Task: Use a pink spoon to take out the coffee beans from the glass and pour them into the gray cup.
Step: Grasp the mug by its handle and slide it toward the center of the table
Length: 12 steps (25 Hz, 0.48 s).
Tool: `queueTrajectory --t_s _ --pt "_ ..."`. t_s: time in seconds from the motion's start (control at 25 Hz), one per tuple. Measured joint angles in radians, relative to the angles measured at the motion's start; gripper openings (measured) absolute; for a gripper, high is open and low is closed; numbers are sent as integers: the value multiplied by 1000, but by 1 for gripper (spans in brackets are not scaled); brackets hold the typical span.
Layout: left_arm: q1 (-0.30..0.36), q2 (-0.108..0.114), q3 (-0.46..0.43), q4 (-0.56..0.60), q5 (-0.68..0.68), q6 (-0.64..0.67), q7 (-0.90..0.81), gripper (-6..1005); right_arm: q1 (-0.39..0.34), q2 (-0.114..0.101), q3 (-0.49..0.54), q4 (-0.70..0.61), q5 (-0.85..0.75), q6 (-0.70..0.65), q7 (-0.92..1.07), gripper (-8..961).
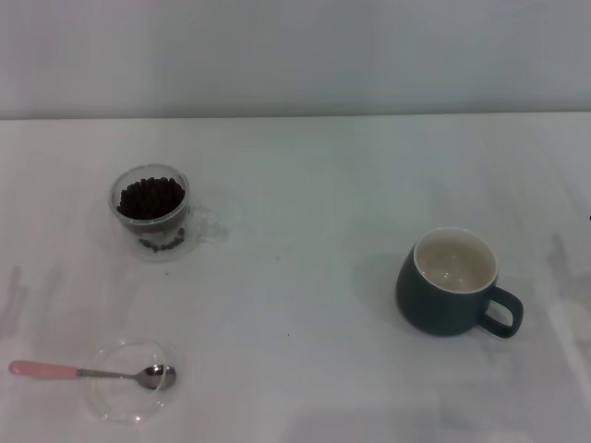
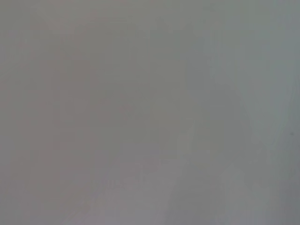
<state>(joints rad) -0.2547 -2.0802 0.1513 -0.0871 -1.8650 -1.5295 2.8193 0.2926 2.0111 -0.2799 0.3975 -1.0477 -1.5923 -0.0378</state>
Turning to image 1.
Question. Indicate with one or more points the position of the dark teal ceramic mug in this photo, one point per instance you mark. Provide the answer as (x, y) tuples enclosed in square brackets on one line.
[(418, 309)]

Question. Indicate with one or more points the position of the clear glass saucer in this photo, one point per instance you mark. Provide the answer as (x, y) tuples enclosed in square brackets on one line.
[(117, 401)]

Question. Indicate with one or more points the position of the double-walled clear glass cup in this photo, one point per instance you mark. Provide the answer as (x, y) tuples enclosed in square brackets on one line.
[(203, 221)]

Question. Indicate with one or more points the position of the dark roasted coffee beans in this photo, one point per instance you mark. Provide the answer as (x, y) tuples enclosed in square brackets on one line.
[(148, 198)]

